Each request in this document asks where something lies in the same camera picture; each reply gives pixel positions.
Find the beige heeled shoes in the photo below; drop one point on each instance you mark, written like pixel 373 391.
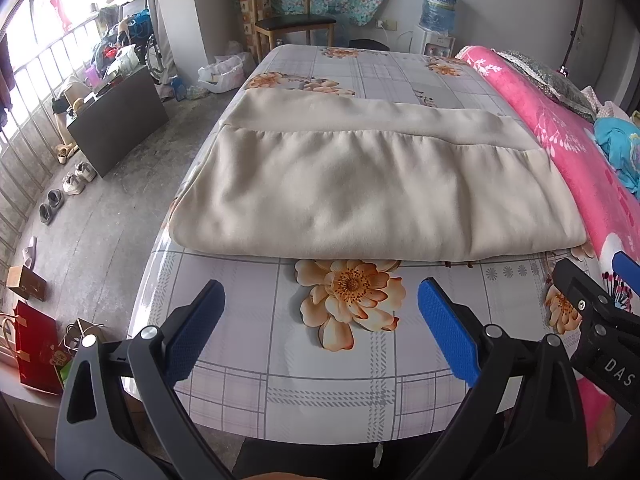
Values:
pixel 66 151

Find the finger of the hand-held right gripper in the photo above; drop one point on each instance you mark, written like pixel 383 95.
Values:
pixel 627 266
pixel 575 285

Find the brown cardboard box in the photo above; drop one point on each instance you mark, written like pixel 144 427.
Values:
pixel 27 282

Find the white water dispenser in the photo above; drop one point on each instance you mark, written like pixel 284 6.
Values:
pixel 435 45

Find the white slipper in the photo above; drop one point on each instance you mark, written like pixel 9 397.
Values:
pixel 28 252

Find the dark cabinet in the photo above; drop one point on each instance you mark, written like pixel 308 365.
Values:
pixel 120 120

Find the grey patterned pillow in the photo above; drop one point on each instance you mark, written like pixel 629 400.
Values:
pixel 550 80

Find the brown paper bag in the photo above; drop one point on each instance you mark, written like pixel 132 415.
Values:
pixel 82 335

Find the beige zip jacket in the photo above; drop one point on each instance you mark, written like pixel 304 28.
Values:
pixel 350 185

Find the grey shoe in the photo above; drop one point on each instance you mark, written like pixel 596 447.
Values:
pixel 56 198
pixel 46 213

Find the wall socket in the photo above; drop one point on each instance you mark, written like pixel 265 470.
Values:
pixel 387 24

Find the beige dotted cloth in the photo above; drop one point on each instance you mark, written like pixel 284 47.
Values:
pixel 602 105

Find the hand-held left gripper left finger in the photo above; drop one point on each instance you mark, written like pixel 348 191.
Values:
pixel 195 335

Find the metal window railing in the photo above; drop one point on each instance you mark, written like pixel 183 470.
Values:
pixel 30 125

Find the white wardrobe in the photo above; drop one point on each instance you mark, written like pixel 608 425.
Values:
pixel 600 20

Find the blue water bottle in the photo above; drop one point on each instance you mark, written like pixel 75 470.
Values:
pixel 439 7

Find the red paper bag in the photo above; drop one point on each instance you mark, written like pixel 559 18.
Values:
pixel 35 350

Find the turquoise printed cloth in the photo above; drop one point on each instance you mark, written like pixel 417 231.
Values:
pixel 620 145

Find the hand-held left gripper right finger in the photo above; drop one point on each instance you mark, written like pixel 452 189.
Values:
pixel 447 330

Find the white sneaker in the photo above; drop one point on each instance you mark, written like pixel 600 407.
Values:
pixel 85 171
pixel 74 184

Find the pink hanging garment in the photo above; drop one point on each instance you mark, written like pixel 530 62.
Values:
pixel 57 2

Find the white plastic bag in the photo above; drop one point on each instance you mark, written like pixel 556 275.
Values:
pixel 225 72

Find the wheelchair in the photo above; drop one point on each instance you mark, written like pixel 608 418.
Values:
pixel 152 55

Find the wooden chair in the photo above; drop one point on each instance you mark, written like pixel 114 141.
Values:
pixel 292 22

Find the patterned carton stack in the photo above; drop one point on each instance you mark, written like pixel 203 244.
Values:
pixel 245 10

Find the pink floral blanket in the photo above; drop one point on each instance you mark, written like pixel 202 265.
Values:
pixel 565 145

